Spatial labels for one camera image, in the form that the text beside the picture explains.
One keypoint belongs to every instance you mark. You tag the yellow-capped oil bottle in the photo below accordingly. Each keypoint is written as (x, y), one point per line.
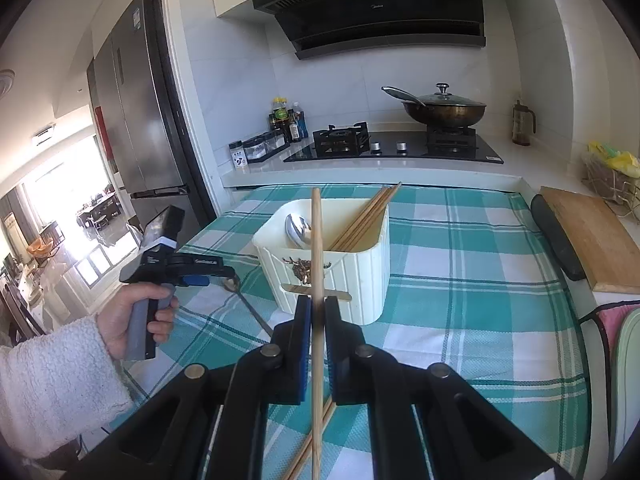
(278, 117)

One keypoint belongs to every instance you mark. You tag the teal plaid tablecloth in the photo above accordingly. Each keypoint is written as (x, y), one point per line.
(450, 310)

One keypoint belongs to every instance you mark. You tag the white ribbed utensil holder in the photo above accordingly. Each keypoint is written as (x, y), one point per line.
(360, 280)

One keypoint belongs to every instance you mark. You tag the mint green appliance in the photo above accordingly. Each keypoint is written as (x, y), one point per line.
(627, 400)

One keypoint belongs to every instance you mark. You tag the pink cloth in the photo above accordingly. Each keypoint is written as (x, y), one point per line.
(609, 327)

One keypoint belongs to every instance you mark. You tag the glass wok lid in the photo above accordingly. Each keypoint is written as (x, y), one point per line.
(445, 97)

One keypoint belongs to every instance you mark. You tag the black-lidded spice jar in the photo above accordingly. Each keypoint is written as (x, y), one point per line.
(238, 155)

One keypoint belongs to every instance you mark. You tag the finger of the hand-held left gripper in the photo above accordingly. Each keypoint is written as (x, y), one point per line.
(196, 280)
(200, 264)

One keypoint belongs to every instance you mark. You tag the person's left hand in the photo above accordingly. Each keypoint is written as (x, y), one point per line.
(112, 320)

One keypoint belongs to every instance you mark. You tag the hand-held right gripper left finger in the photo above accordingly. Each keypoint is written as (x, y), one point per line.
(303, 360)

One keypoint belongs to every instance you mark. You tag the black range hood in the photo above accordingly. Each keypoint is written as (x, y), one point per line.
(380, 15)

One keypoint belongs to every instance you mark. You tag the yellow plastic bag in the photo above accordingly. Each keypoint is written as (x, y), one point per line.
(617, 162)

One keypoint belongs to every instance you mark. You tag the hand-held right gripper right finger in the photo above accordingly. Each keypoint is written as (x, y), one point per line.
(334, 360)

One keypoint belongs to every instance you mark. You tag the clear seasoning box set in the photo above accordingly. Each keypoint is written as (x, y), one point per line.
(265, 146)

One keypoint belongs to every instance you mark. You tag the steel refrigerator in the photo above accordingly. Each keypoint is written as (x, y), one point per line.
(140, 110)

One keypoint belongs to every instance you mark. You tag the steel spoon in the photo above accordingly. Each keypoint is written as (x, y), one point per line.
(297, 227)
(250, 308)

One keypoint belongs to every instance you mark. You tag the black wok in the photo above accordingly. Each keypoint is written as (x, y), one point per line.
(445, 115)

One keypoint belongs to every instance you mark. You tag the person's left forearm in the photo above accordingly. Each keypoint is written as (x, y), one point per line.
(50, 385)

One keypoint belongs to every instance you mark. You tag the black gas stove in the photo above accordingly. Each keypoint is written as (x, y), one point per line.
(400, 155)

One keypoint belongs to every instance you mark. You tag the dining table with chairs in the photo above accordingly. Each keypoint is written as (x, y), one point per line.
(97, 210)

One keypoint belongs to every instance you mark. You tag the black rolled mat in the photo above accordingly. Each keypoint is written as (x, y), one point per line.
(557, 240)

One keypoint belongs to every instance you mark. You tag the bundle of wooden chopsticks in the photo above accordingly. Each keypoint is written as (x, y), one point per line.
(363, 218)

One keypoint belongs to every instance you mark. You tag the wooden cutting board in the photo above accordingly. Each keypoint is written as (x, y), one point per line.
(595, 240)

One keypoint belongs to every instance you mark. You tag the blue label bottle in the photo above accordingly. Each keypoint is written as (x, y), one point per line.
(298, 125)

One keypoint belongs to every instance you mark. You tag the dark sauce bottle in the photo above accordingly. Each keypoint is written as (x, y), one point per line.
(289, 130)

